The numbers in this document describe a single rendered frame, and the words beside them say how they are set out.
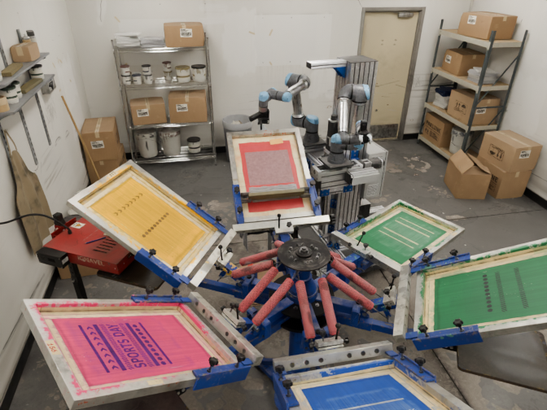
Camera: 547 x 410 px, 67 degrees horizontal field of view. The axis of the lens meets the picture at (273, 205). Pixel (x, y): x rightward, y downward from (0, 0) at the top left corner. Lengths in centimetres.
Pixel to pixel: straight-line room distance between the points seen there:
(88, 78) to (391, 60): 460
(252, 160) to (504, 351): 203
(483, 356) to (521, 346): 25
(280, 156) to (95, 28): 389
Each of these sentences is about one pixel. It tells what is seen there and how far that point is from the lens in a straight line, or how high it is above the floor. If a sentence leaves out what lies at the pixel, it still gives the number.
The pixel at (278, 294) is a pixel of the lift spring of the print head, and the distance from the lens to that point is 223.
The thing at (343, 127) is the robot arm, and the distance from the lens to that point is 321.
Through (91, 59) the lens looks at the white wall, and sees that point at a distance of 655.
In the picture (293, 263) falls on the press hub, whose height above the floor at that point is 131.
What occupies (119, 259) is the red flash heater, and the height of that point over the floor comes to 110.
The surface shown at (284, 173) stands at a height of 132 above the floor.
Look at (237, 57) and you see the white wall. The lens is 647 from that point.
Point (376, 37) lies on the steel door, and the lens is 707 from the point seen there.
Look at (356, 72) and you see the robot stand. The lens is 355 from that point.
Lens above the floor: 272
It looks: 31 degrees down
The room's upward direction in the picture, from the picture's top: 1 degrees clockwise
